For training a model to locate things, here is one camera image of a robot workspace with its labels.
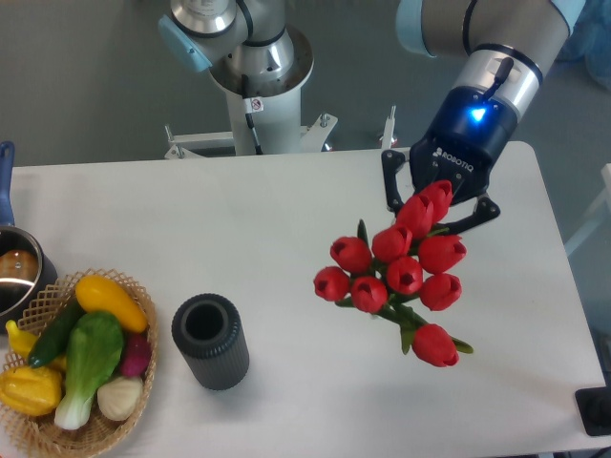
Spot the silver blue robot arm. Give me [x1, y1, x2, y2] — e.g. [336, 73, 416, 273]
[158, 1, 583, 235]

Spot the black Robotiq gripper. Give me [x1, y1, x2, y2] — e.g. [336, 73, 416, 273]
[381, 87, 517, 236]

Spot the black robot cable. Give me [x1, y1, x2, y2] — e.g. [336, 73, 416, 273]
[241, 74, 264, 156]

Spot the dark grey ribbed vase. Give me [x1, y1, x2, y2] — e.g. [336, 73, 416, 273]
[171, 293, 250, 390]

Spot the purple red radish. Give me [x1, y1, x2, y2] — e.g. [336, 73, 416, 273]
[119, 334, 152, 377]

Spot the white metal table frame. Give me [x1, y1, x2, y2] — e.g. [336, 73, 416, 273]
[163, 105, 398, 161]

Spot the orange yellow pumpkin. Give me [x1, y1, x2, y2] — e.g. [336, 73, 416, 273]
[1, 366, 63, 417]

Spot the white garlic bulb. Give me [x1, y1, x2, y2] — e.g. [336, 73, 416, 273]
[96, 376, 143, 422]

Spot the blue handled saucepan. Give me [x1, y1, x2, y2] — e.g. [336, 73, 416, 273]
[1, 141, 58, 334]

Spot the black device at edge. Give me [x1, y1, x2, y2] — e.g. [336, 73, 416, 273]
[575, 386, 610, 437]

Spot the green bok choy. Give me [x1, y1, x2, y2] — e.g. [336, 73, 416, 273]
[54, 311, 124, 430]

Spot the woven wicker basket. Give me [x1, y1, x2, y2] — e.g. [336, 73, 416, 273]
[1, 268, 158, 457]

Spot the small yellow gourd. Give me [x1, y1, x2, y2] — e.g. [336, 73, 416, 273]
[5, 320, 68, 372]

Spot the red tulip bouquet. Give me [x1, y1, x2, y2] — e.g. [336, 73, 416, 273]
[313, 180, 473, 367]

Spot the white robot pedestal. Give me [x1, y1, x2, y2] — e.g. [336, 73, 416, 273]
[211, 25, 314, 132]

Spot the yellow squash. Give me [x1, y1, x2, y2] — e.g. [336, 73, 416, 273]
[74, 275, 148, 333]

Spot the dark green cucumber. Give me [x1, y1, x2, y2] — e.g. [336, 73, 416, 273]
[27, 297, 85, 368]

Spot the blue plastic bag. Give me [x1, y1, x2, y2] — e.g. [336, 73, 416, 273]
[557, 0, 610, 91]

